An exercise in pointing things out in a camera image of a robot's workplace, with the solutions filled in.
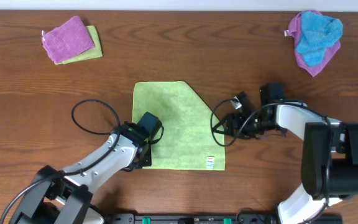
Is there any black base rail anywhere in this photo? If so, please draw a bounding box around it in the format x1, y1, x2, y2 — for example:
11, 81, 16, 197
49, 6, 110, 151
104, 208, 343, 224

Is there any crumpled purple cloth under blue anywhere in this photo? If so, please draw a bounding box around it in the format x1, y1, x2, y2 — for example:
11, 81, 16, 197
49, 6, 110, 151
284, 10, 341, 77

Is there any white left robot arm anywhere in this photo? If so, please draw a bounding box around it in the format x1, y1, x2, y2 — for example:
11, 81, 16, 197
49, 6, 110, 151
9, 112, 163, 223

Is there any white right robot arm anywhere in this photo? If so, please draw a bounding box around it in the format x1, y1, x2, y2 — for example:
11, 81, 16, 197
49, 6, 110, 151
210, 83, 358, 223

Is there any folded green cloth under purple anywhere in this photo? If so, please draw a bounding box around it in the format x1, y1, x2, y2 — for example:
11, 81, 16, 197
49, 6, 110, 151
58, 26, 103, 65

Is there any light green microfiber cloth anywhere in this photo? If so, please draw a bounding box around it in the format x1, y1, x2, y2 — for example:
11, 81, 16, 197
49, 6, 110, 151
132, 81, 226, 170

